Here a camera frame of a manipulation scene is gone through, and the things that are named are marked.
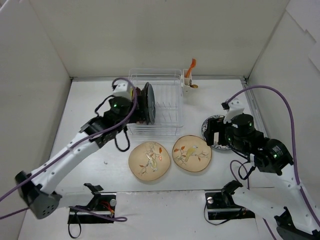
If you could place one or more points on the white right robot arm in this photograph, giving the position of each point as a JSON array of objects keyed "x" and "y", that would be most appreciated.
[{"x": 297, "y": 219}]

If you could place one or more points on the pink polka dot plate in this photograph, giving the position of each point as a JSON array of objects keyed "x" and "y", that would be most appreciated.
[{"x": 140, "y": 122}]

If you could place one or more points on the green polka dot plate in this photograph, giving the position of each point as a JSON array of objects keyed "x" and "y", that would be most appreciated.
[{"x": 131, "y": 93}]

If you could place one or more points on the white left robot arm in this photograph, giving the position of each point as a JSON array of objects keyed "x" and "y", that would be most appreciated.
[{"x": 38, "y": 188}]

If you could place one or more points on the orange plastic fork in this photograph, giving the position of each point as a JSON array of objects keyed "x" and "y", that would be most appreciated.
[{"x": 192, "y": 65}]

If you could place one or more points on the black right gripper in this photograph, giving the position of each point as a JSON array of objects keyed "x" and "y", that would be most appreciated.
[{"x": 219, "y": 133}]

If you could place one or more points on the wooden spoon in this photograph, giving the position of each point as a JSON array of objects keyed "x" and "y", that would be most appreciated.
[{"x": 194, "y": 86}]

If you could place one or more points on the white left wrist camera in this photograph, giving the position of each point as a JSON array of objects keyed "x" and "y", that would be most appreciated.
[{"x": 122, "y": 90}]

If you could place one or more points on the beige bird plate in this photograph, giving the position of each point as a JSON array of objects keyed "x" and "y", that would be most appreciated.
[
  {"x": 191, "y": 153},
  {"x": 149, "y": 161}
]

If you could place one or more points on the white cutlery holder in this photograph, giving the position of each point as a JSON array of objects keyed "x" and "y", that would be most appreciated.
[{"x": 187, "y": 81}]

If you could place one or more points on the white wire dish rack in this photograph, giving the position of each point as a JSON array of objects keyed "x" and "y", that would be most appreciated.
[{"x": 167, "y": 104}]

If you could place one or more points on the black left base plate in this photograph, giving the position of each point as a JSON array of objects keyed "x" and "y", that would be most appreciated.
[{"x": 104, "y": 206}]

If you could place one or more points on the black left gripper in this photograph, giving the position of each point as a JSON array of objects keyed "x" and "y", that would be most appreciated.
[{"x": 136, "y": 107}]

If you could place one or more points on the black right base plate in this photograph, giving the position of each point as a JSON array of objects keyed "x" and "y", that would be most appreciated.
[{"x": 217, "y": 210}]

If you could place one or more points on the dark teal plate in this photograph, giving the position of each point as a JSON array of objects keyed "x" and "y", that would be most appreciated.
[{"x": 150, "y": 104}]

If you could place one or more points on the black white patterned plate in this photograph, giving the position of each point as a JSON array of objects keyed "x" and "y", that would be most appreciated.
[{"x": 204, "y": 127}]

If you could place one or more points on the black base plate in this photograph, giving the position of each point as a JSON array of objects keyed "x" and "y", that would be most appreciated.
[
  {"x": 217, "y": 210},
  {"x": 104, "y": 206}
]

